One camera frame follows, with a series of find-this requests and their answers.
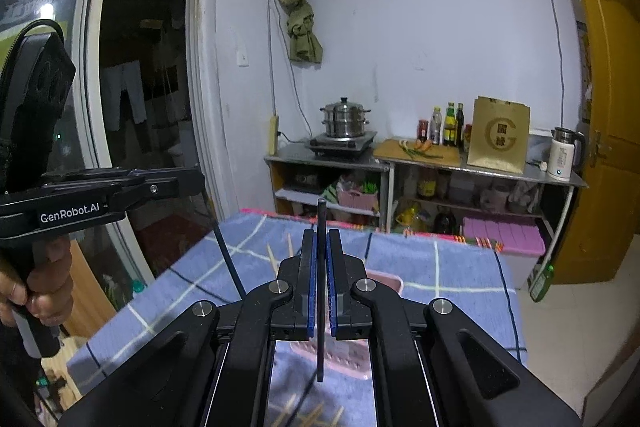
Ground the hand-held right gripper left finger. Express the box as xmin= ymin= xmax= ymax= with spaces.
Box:
xmin=57 ymin=228 xmax=317 ymax=427

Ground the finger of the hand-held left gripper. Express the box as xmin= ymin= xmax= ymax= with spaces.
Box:
xmin=42 ymin=168 xmax=207 ymax=220
xmin=80 ymin=166 xmax=151 ymax=180

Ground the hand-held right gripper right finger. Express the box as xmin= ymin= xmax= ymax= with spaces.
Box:
xmin=326 ymin=229 xmax=583 ymax=427

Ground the bunch of wooden chopsticks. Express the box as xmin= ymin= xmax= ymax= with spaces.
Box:
xmin=266 ymin=234 xmax=347 ymax=427

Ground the pink plastic utensil basket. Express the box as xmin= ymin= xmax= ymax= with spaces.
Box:
xmin=274 ymin=272 xmax=403 ymax=380

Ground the black chopstick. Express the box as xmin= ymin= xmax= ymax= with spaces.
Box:
xmin=202 ymin=189 xmax=247 ymax=300
xmin=316 ymin=198 xmax=328 ymax=382

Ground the person's left hand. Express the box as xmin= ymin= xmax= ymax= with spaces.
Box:
xmin=0 ymin=237 xmax=75 ymax=328

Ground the white hanging garment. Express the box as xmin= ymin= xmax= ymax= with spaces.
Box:
xmin=102 ymin=61 xmax=148 ymax=125

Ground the small pink basket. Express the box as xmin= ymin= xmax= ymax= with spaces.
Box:
xmin=336 ymin=188 xmax=379 ymax=214

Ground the blue checked blanket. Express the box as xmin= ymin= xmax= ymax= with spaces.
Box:
xmin=67 ymin=209 xmax=528 ymax=427

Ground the black induction cooker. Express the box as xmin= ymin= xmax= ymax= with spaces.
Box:
xmin=307 ymin=132 xmax=378 ymax=156

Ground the wooden cutting board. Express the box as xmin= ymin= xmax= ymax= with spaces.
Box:
xmin=372 ymin=137 xmax=462 ymax=166

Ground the green onion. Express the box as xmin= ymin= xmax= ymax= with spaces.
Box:
xmin=400 ymin=139 xmax=443 ymax=159

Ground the steel steamer pot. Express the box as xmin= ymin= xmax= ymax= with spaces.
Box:
xmin=320 ymin=96 xmax=372 ymax=140

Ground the pink storage box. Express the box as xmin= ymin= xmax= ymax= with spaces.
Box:
xmin=460 ymin=216 xmax=547 ymax=257

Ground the steel shelf table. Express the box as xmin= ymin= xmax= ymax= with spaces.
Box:
xmin=387 ymin=149 xmax=590 ymax=268

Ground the green plastic bottle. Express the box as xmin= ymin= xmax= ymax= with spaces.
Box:
xmin=529 ymin=263 xmax=556 ymax=303

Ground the gold paper bag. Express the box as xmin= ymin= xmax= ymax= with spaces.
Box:
xmin=467 ymin=96 xmax=532 ymax=172

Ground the white container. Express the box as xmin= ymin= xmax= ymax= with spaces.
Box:
xmin=527 ymin=129 xmax=553 ymax=162

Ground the white electric kettle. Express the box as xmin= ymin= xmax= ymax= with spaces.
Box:
xmin=546 ymin=127 xmax=586 ymax=182

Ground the yellow wooden door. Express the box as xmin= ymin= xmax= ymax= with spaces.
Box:
xmin=550 ymin=0 xmax=640 ymax=285

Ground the white sliding door frame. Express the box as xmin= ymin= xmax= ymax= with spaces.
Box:
xmin=82 ymin=0 xmax=226 ymax=258

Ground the power strip cable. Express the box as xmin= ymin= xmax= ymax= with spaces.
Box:
xmin=269 ymin=0 xmax=279 ymax=116

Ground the metal door handle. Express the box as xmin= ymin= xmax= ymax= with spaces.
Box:
xmin=589 ymin=129 xmax=612 ymax=168

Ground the grey wall cable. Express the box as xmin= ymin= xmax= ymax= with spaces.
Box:
xmin=535 ymin=0 xmax=565 ymax=128

